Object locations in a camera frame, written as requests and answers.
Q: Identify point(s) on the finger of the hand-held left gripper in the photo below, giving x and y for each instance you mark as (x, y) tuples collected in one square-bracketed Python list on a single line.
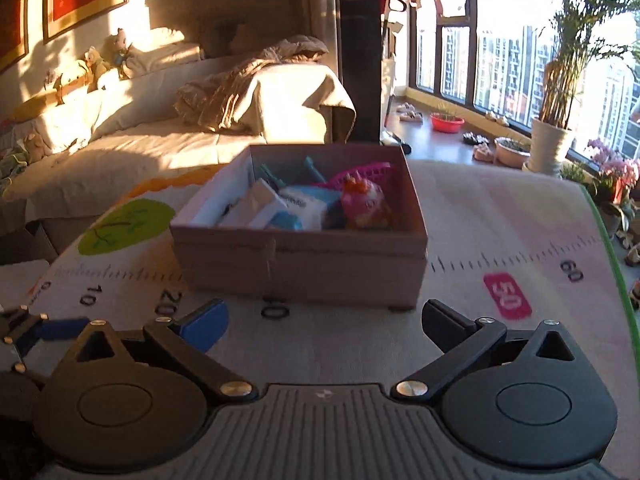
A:
[(27, 374), (57, 331)]

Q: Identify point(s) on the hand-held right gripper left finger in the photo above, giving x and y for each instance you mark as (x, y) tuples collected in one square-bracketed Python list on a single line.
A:
[(207, 322)]

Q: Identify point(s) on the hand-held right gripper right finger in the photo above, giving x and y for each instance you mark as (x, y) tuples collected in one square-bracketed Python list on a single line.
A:
[(445, 320)]

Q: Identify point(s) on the cardboard box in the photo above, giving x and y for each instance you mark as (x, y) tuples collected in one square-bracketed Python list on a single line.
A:
[(300, 270)]

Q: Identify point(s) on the small white box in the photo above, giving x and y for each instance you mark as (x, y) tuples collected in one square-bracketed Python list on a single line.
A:
[(262, 202)]

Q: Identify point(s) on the red toy bird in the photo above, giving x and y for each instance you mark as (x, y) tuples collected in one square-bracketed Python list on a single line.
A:
[(367, 205)]

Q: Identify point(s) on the blue white cotton pad packet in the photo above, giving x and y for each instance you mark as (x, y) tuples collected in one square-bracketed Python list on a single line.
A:
[(310, 207)]

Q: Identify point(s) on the pink plastic basket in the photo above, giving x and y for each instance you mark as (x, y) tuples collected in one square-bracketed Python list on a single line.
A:
[(370, 170)]

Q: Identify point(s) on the teal plastic toy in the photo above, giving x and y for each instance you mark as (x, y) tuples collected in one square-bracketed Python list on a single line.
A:
[(307, 170)]

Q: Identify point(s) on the printed ruler mat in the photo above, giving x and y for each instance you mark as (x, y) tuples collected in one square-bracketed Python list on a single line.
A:
[(500, 220)]

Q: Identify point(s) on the low round planter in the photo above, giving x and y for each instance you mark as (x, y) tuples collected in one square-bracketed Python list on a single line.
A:
[(511, 154)]

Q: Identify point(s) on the beige sofa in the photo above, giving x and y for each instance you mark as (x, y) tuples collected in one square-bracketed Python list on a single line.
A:
[(150, 150)]

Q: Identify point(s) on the red basin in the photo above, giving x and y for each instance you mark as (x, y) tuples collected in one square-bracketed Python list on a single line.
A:
[(446, 124)]

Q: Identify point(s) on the white plant pot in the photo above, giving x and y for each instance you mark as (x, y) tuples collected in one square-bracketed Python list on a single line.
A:
[(550, 147)]

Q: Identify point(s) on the pair of slippers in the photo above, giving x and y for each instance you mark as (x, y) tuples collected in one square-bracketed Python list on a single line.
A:
[(410, 112)]

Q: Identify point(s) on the pink flowering plant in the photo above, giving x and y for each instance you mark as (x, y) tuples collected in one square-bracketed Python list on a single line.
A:
[(612, 165)]

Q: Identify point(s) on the crumpled beige blanket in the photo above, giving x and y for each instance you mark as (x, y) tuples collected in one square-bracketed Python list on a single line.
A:
[(240, 90)]

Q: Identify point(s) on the small plush bear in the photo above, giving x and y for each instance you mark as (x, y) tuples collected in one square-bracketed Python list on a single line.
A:
[(95, 65)]

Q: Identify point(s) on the plush bear with blue bow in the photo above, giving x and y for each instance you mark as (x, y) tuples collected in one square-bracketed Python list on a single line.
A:
[(118, 50)]

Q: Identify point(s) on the tall green palm plant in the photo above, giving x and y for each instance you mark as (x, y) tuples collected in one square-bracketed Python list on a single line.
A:
[(575, 35)]

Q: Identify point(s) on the dark framed picture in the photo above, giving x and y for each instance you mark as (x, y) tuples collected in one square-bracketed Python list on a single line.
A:
[(10, 20)]

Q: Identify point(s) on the black window frame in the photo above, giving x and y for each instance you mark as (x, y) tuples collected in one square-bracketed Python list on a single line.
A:
[(472, 60)]

